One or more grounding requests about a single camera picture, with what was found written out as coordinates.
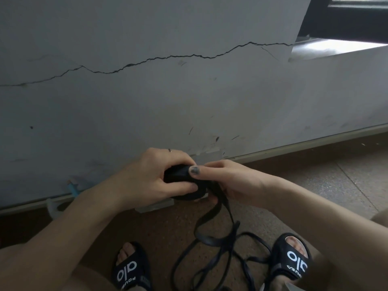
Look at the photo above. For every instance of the person's left hand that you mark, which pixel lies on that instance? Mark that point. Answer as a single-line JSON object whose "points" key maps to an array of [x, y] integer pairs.
{"points": [[142, 178]]}

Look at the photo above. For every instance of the person's right hand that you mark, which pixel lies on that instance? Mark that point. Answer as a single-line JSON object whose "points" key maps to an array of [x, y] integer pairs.
{"points": [[242, 184]]}

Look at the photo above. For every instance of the person's left thumb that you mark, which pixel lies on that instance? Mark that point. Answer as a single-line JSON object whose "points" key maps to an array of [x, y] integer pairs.
{"points": [[182, 187]]}

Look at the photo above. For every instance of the person's right thumb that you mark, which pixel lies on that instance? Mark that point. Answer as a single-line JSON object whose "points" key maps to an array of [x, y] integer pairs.
{"points": [[203, 172]]}

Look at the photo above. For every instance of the person's left forearm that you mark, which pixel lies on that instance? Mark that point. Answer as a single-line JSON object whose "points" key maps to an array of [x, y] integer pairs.
{"points": [[60, 239]]}

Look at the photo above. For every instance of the person's right forearm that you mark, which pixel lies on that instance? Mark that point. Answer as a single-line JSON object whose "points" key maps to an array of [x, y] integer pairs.
{"points": [[327, 227]]}

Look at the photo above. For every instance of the person's left foot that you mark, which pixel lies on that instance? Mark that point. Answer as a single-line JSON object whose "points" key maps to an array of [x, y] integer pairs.
{"points": [[125, 253]]}

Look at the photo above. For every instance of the person's foot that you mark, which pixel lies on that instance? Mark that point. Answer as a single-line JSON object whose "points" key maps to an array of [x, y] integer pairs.
{"points": [[125, 253], [297, 243]]}

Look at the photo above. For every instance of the black left slide sandal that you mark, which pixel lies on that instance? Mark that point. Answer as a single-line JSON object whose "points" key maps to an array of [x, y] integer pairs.
{"points": [[133, 269]]}

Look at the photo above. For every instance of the black slide sandal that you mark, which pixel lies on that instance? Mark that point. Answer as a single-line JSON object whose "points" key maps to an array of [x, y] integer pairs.
{"points": [[133, 269], [292, 260]]}

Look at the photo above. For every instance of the pale baseboard strip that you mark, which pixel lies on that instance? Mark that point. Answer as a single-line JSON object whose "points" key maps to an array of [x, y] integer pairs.
{"points": [[303, 143]]}

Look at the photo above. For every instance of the blue tape scrap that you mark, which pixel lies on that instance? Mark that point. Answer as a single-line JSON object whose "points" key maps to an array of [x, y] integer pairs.
{"points": [[73, 188]]}

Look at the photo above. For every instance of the person's right foot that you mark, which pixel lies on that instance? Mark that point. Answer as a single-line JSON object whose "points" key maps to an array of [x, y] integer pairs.
{"points": [[297, 243]]}

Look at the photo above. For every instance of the black right slide sandal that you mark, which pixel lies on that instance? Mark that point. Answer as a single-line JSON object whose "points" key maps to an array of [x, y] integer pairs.
{"points": [[292, 260]]}

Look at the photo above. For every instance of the person's right leg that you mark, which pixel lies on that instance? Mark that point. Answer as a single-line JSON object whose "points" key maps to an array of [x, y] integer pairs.
{"points": [[318, 269]]}

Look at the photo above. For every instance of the grey window sill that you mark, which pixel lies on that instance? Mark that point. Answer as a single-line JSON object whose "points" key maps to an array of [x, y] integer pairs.
{"points": [[327, 48]]}

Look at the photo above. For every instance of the dark window frame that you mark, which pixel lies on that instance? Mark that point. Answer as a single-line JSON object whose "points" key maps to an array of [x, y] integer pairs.
{"points": [[348, 21]]}

